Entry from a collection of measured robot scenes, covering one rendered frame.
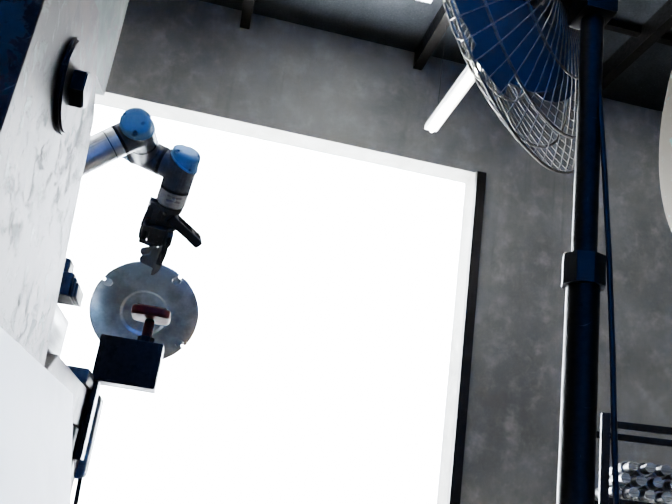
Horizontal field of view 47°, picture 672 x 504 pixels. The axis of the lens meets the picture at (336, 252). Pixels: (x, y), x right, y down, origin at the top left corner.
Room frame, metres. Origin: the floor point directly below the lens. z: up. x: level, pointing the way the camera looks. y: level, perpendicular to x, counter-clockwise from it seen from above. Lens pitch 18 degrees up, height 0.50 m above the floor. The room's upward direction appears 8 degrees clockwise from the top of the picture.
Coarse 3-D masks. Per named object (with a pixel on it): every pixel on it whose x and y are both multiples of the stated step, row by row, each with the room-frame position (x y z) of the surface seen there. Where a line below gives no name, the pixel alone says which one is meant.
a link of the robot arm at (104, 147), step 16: (128, 112) 1.60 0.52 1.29; (144, 112) 1.60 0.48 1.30; (112, 128) 1.62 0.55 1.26; (128, 128) 1.60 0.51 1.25; (144, 128) 1.60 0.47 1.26; (96, 144) 1.61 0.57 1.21; (112, 144) 1.62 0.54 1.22; (128, 144) 1.63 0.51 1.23; (144, 144) 1.66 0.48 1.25; (96, 160) 1.63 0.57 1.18; (112, 160) 1.65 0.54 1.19
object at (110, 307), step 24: (144, 264) 1.98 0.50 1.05; (96, 288) 2.00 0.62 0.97; (120, 288) 2.01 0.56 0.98; (144, 288) 2.01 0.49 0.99; (168, 288) 2.02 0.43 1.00; (96, 312) 2.04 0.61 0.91; (120, 312) 2.05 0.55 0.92; (192, 312) 2.06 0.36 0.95; (120, 336) 2.08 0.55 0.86; (168, 336) 2.09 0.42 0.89
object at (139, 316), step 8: (136, 304) 1.17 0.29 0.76; (144, 304) 1.17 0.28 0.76; (136, 312) 1.17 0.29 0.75; (144, 312) 1.17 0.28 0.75; (152, 312) 1.17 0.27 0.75; (160, 312) 1.17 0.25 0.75; (168, 312) 1.18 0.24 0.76; (144, 320) 1.22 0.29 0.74; (152, 320) 1.20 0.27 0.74; (160, 320) 1.20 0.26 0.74; (168, 320) 1.19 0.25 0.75; (144, 328) 1.19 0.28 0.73; (152, 328) 1.20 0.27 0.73
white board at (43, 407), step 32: (0, 352) 0.52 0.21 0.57; (0, 384) 0.52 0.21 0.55; (32, 384) 0.64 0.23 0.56; (0, 416) 0.53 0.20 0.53; (32, 416) 0.65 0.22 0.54; (64, 416) 0.84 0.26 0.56; (0, 448) 0.53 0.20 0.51; (32, 448) 0.65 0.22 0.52; (64, 448) 0.84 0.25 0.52; (0, 480) 0.54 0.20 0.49; (32, 480) 0.66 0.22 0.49; (64, 480) 0.85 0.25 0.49
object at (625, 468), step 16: (608, 416) 2.70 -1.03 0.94; (608, 432) 2.70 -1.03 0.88; (656, 432) 2.68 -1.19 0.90; (608, 448) 2.70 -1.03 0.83; (608, 464) 2.70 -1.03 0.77; (624, 464) 2.75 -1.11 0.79; (640, 464) 2.74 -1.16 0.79; (608, 480) 2.70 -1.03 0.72; (624, 480) 2.68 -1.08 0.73; (640, 480) 2.68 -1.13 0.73; (656, 480) 2.66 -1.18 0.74; (608, 496) 2.70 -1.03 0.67; (624, 496) 2.76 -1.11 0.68; (640, 496) 2.73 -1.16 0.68; (656, 496) 2.72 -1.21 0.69
